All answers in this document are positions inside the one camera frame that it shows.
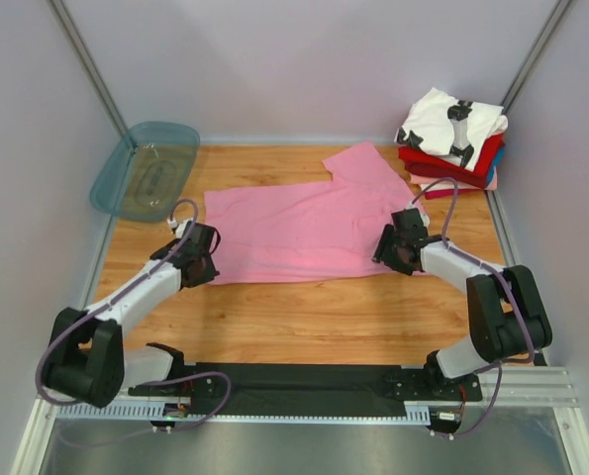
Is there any pink t shirt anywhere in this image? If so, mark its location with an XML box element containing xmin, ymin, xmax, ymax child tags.
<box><xmin>205</xmin><ymin>142</ymin><xmax>414</xmax><ymax>285</ymax></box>

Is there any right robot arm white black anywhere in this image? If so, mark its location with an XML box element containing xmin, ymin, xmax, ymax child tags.
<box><xmin>372</xmin><ymin>209</ymin><xmax>553</xmax><ymax>400</ymax></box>

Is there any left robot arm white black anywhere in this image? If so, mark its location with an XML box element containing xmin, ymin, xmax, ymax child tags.
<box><xmin>36</xmin><ymin>220</ymin><xmax>221</xmax><ymax>408</ymax></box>

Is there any crimson folded shirt bottom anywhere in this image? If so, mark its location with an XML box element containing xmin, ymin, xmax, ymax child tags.
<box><xmin>424</xmin><ymin>188</ymin><xmax>482</xmax><ymax>200</ymax></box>

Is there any red folded shirt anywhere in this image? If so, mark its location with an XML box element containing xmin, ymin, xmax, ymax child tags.
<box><xmin>398</xmin><ymin>134</ymin><xmax>505</xmax><ymax>189</ymax></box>

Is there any teal transparent plastic bin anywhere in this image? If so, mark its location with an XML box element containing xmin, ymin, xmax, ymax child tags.
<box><xmin>90</xmin><ymin>121</ymin><xmax>201</xmax><ymax>223</ymax></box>

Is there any light pink folded shirt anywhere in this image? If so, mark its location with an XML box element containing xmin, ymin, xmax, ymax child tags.
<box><xmin>407</xmin><ymin>165</ymin><xmax>498</xmax><ymax>191</ymax></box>

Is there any white black printed folded shirt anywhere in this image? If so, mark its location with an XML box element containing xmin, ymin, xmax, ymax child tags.
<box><xmin>394</xmin><ymin>88</ymin><xmax>508</xmax><ymax>171</ymax></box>

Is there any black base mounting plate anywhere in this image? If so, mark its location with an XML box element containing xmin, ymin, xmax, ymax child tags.
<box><xmin>174</xmin><ymin>361</ymin><xmax>483</xmax><ymax>418</ymax></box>

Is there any blue folded shirt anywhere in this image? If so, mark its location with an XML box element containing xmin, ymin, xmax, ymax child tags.
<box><xmin>492</xmin><ymin>145</ymin><xmax>506</xmax><ymax>167</ymax></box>

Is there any slotted grey cable duct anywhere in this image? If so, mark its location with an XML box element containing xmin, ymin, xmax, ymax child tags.
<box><xmin>55</xmin><ymin>401</ymin><xmax>434</xmax><ymax>425</ymax></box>

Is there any aluminium frame post left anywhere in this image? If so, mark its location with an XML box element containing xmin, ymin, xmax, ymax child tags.
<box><xmin>47</xmin><ymin>0</ymin><xmax>128</xmax><ymax>136</ymax></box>

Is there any aluminium frame post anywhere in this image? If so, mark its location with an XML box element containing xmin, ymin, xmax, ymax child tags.
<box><xmin>501</xmin><ymin>0</ymin><xmax>576</xmax><ymax>115</ymax></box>
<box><xmin>47</xmin><ymin>0</ymin><xmax>128</xmax><ymax>136</ymax></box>

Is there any aluminium frame post right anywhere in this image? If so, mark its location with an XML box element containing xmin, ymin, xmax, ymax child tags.
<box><xmin>501</xmin><ymin>0</ymin><xmax>576</xmax><ymax>115</ymax></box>

